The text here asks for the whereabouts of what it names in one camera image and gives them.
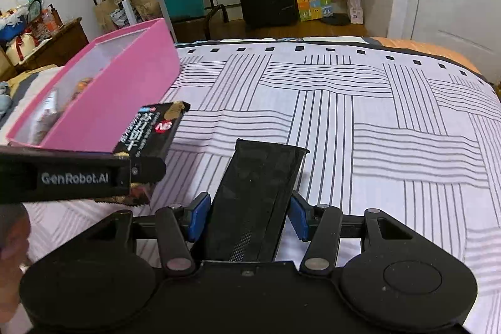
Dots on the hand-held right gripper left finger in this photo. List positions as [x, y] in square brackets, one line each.
[199, 218]

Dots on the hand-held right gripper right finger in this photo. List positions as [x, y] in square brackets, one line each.
[299, 218]

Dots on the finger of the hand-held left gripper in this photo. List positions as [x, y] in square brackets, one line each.
[148, 169]

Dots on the black and gold snack box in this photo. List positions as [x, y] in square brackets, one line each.
[156, 126]

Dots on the instant noodle packet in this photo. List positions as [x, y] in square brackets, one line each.
[47, 118]

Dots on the black mesh snack packet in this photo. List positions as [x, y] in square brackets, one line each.
[254, 193]

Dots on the pink cardboard box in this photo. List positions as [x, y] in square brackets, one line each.
[117, 95]

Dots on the person's left hand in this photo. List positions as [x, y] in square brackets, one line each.
[11, 240]

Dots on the yellow cloth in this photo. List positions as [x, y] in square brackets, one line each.
[31, 77]

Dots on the striped bed sheet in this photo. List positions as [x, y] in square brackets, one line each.
[372, 142]

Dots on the wooden dresser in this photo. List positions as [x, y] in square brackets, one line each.
[58, 44]

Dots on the brown paper bag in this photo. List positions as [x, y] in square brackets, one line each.
[146, 3]
[106, 17]

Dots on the orange blanket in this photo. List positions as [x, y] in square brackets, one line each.
[415, 46]

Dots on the white plastic bag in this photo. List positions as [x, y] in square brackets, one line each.
[355, 3]

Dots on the black stool frame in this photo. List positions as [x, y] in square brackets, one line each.
[216, 19]

